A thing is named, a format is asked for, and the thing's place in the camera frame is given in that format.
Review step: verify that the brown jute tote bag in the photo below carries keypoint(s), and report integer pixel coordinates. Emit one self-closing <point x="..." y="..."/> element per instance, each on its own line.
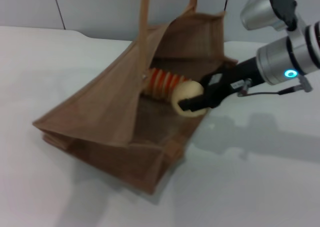
<point x="100" y="117"/>

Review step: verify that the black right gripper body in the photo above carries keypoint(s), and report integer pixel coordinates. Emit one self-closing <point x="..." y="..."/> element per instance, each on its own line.
<point x="232" y="82"/>

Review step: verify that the orange striped bread loaf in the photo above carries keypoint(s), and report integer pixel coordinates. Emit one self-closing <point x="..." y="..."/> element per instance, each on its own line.
<point x="162" y="83"/>

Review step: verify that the round egg yolk pastry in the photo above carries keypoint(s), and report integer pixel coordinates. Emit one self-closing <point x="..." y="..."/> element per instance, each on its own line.
<point x="186" y="90"/>

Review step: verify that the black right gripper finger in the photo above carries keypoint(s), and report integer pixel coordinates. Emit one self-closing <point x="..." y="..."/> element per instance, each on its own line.
<point x="205" y="82"/>
<point x="193" y="103"/>

